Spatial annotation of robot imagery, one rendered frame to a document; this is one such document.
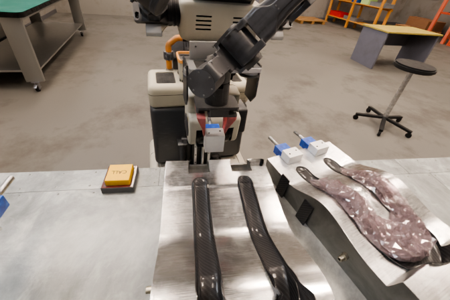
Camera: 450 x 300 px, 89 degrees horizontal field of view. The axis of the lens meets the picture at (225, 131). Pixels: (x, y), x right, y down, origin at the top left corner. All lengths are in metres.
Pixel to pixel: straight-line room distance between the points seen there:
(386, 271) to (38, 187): 0.81
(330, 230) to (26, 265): 0.62
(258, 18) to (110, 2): 7.12
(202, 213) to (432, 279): 0.42
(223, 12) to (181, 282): 0.73
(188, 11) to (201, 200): 0.57
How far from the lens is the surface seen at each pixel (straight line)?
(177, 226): 0.50
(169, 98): 1.20
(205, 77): 0.43
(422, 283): 0.56
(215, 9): 0.82
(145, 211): 0.63
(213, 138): 0.58
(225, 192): 0.54
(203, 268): 0.43
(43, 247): 0.65
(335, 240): 0.60
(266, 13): 0.47
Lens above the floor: 1.30
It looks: 35 degrees down
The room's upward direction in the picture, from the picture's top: 7 degrees clockwise
